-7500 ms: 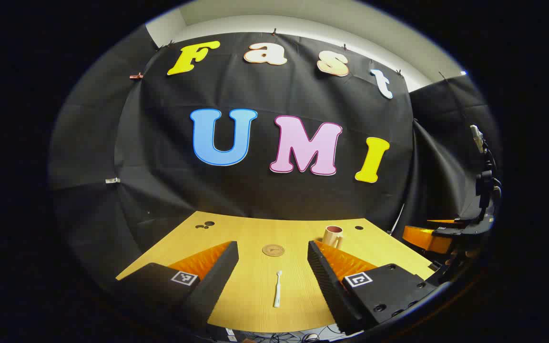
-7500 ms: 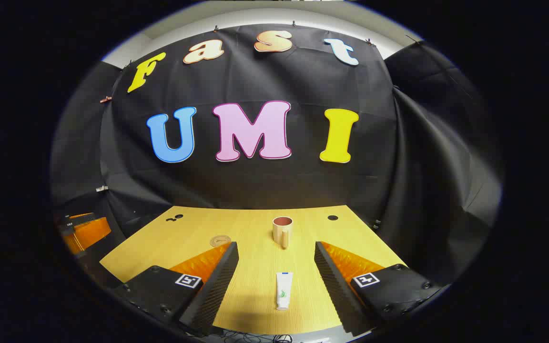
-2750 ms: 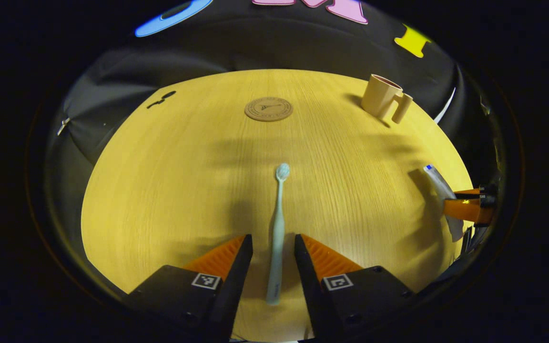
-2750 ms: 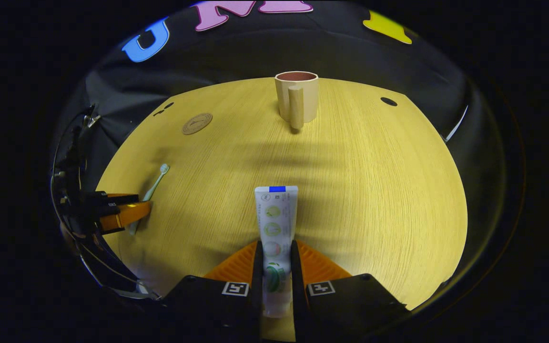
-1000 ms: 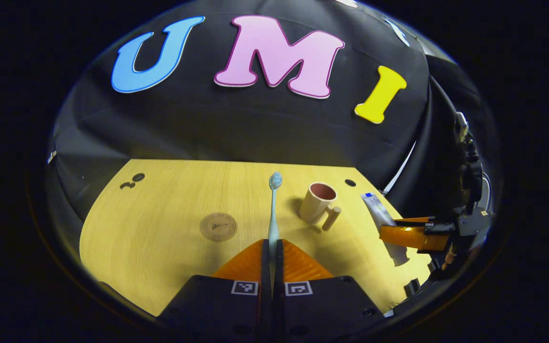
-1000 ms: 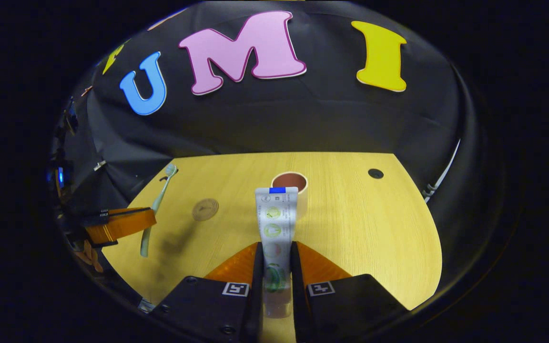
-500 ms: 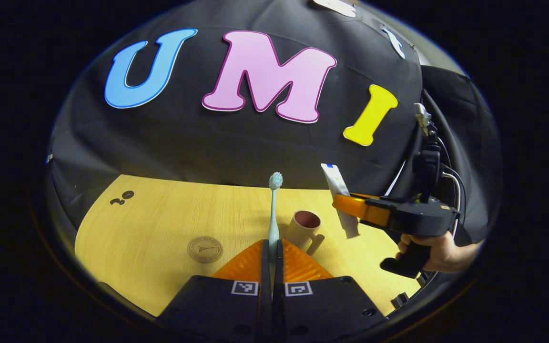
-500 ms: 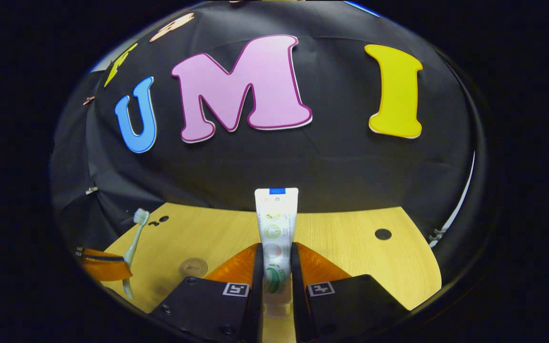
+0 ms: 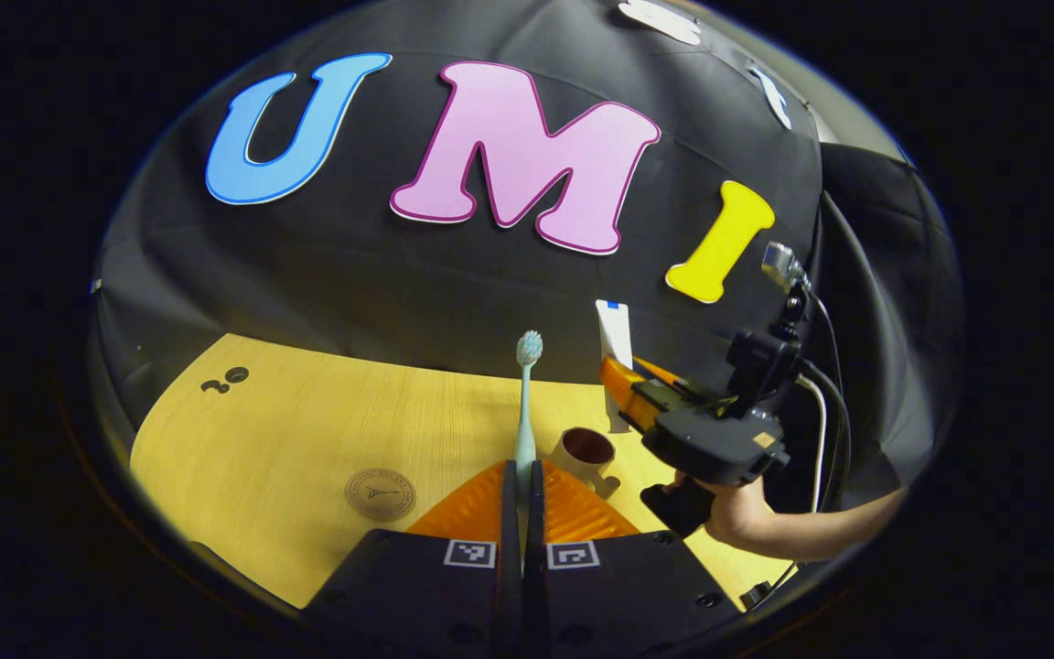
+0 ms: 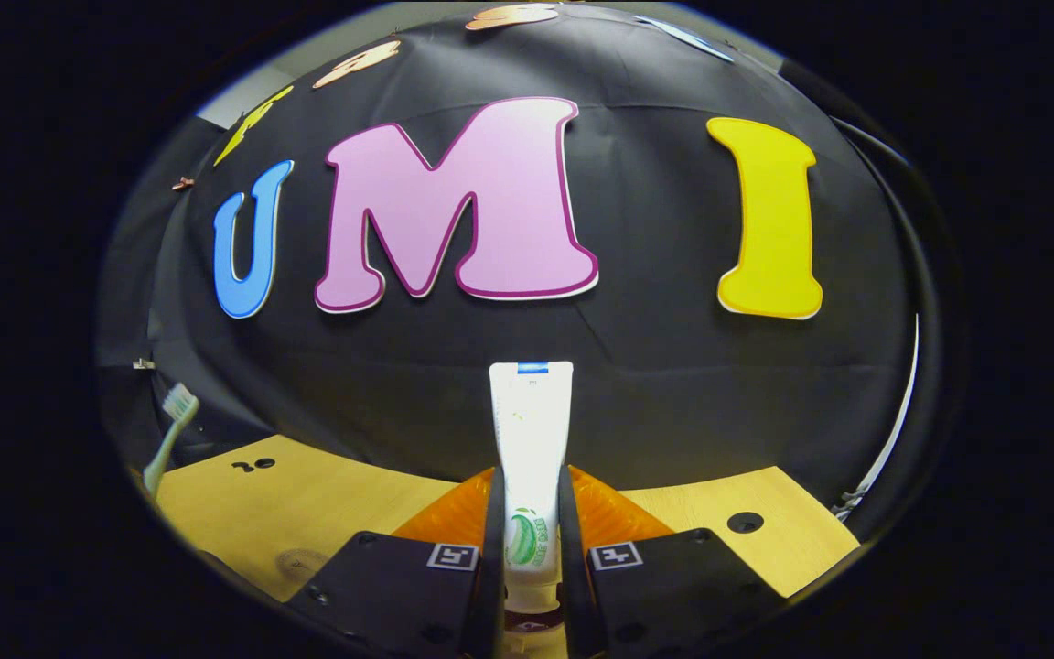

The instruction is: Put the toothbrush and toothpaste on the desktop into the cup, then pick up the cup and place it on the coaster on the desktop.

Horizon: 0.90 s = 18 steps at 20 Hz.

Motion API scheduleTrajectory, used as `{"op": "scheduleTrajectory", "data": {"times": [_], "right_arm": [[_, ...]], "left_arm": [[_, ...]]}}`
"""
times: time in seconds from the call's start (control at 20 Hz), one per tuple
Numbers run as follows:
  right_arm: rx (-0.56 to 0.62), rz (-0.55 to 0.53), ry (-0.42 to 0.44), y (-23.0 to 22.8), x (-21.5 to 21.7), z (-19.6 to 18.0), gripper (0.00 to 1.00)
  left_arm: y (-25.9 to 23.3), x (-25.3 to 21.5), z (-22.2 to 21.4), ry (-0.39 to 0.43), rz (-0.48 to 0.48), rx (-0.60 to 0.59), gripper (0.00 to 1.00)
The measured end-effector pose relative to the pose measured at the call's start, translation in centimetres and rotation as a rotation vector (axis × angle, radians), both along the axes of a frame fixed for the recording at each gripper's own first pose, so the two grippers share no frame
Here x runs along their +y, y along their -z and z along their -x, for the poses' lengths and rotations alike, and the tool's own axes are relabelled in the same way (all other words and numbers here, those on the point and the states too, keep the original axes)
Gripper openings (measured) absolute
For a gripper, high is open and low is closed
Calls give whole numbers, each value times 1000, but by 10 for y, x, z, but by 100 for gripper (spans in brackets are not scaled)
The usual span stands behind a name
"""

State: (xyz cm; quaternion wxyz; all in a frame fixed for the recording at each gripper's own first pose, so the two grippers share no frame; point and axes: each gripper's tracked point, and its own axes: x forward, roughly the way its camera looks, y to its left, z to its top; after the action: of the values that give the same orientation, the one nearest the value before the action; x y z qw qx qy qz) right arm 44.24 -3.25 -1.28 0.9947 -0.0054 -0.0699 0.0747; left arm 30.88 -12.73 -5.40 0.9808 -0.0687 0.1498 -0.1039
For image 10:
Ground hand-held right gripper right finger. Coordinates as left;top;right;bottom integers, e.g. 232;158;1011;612
556;464;789;659

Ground pale green toothbrush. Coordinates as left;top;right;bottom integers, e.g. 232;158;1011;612
143;383;201;500

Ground round brown coaster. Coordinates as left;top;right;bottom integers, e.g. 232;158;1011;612
275;546;334;584

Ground white toothpaste tube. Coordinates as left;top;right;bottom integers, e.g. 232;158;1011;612
489;360;575;632

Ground wooden desktop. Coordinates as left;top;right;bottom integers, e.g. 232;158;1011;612
154;434;862;605

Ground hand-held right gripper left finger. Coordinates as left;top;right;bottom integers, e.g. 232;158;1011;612
285;465;508;659

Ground black backdrop cloth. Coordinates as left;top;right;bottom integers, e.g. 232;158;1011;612
95;5;940;550

